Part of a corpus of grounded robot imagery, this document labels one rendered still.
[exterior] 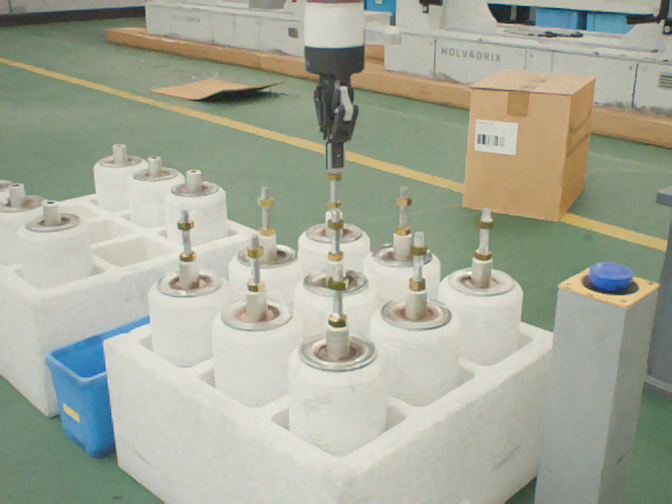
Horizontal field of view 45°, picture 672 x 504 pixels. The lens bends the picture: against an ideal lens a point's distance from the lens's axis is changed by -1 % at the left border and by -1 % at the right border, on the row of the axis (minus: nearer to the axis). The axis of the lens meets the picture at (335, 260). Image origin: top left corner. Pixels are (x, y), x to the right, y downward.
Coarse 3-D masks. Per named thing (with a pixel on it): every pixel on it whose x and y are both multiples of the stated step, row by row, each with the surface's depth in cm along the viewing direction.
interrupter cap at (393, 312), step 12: (396, 300) 88; (432, 300) 88; (384, 312) 85; (396, 312) 85; (432, 312) 86; (444, 312) 85; (396, 324) 82; (408, 324) 82; (420, 324) 83; (432, 324) 82; (444, 324) 83
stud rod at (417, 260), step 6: (414, 234) 82; (420, 234) 82; (414, 240) 82; (420, 240) 82; (420, 246) 82; (414, 258) 83; (420, 258) 82; (414, 264) 83; (420, 264) 83; (414, 270) 83; (420, 270) 83; (414, 276) 83; (420, 276) 83
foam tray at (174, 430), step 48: (144, 336) 96; (528, 336) 97; (144, 384) 91; (192, 384) 86; (480, 384) 86; (528, 384) 91; (144, 432) 94; (192, 432) 86; (240, 432) 79; (288, 432) 77; (432, 432) 79; (480, 432) 86; (528, 432) 95; (144, 480) 97; (192, 480) 89; (240, 480) 81; (288, 480) 75; (336, 480) 71; (384, 480) 75; (432, 480) 81; (480, 480) 89; (528, 480) 98
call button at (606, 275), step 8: (600, 264) 77; (608, 264) 77; (616, 264) 77; (592, 272) 76; (600, 272) 75; (608, 272) 75; (616, 272) 75; (624, 272) 75; (632, 272) 76; (592, 280) 77; (600, 280) 75; (608, 280) 75; (616, 280) 74; (624, 280) 75; (608, 288) 75; (616, 288) 75; (624, 288) 76
